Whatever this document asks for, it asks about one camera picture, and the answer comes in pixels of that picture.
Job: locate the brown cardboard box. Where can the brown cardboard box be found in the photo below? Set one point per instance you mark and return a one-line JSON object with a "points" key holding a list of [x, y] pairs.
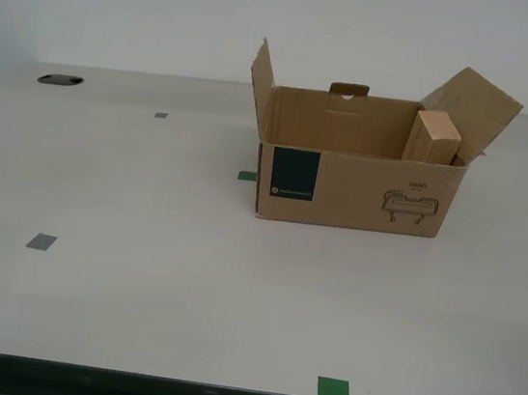
{"points": [[357, 195]]}

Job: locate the light wooden block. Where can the light wooden block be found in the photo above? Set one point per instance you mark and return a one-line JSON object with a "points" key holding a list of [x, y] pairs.
{"points": [[430, 136]]}

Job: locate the green tape strip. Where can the green tape strip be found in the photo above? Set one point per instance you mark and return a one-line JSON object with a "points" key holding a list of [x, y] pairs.
{"points": [[246, 176]]}

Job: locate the grey tape square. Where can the grey tape square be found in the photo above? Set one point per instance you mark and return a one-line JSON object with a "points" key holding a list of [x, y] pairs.
{"points": [[41, 241], [161, 116]]}

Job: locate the green tape square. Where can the green tape square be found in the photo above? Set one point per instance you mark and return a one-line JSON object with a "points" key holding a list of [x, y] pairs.
{"points": [[332, 389]]}

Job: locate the black oval table grommet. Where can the black oval table grommet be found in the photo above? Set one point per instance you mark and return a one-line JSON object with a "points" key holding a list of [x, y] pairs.
{"points": [[60, 81]]}

